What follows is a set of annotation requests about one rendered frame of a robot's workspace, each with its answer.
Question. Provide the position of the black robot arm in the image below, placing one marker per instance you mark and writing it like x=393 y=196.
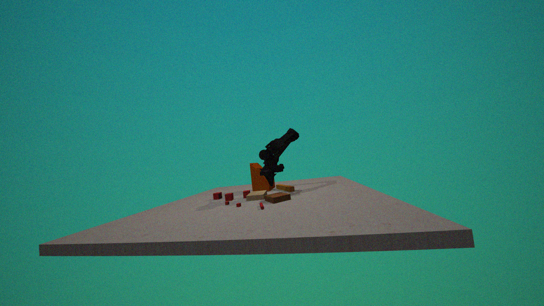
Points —
x=276 y=147

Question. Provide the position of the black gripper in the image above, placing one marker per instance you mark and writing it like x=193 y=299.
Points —
x=269 y=175

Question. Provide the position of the orange flat bar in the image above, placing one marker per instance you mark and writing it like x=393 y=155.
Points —
x=285 y=187

